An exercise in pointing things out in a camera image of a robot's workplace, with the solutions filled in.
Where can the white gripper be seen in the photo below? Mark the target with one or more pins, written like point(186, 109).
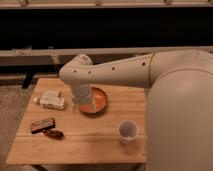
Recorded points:
point(81, 94)

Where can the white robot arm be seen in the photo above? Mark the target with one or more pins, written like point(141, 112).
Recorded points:
point(179, 102)

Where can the orange ceramic bowl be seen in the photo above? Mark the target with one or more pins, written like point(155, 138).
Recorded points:
point(99, 102)

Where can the white carton box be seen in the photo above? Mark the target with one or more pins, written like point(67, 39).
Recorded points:
point(50, 99)

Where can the brown chocolate bar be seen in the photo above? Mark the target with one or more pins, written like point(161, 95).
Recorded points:
point(38, 126)

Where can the dark red snack wrapper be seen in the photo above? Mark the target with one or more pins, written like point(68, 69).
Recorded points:
point(53, 133)

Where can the grey horizontal rail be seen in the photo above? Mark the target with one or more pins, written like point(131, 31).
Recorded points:
point(26, 57)

